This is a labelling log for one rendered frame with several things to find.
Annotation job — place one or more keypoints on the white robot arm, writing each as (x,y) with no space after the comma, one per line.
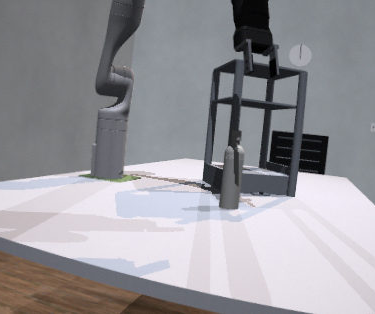
(108,152)

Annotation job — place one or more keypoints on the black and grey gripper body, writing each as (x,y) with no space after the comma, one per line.
(251,18)

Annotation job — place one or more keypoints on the dark grey shelving unit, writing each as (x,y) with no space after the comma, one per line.
(272,178)

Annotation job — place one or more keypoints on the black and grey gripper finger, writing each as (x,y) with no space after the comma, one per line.
(273,63)
(248,56)

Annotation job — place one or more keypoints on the grey bottle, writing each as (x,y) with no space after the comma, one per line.
(232,173)

